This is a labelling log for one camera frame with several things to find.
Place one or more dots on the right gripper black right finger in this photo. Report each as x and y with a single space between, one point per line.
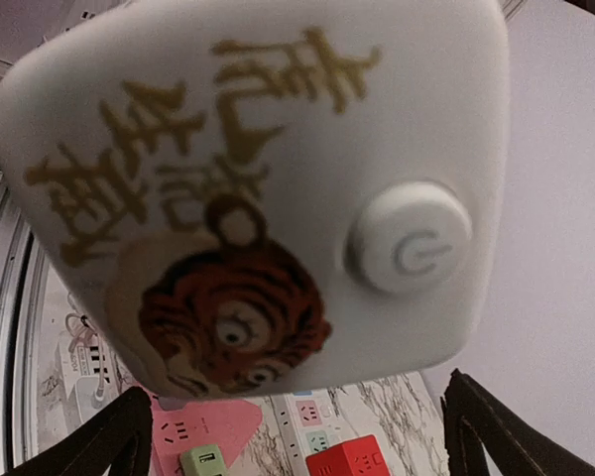
478 427

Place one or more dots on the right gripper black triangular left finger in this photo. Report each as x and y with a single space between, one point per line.
117 441

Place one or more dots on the white charger plug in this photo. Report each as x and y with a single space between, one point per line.
89 393

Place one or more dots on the white power strip with USB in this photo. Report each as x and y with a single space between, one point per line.
76 357

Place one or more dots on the green plug adapter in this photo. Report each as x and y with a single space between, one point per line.
206 460

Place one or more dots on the pink triangular power socket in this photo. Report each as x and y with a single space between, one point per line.
230 425

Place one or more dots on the red cube socket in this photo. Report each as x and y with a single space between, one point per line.
361 456

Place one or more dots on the long white colourful power strip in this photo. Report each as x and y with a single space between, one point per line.
308 424

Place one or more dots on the white cube socket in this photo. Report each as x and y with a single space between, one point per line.
259 197

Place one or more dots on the aluminium front rail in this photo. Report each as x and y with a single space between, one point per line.
21 267

